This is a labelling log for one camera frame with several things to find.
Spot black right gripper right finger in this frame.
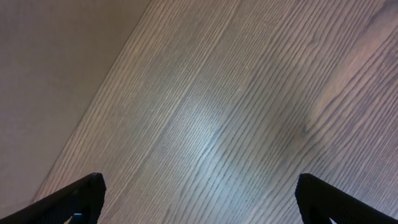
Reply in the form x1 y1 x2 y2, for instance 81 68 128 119
295 173 397 224

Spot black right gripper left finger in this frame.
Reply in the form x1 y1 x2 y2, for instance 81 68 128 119
1 172 106 223

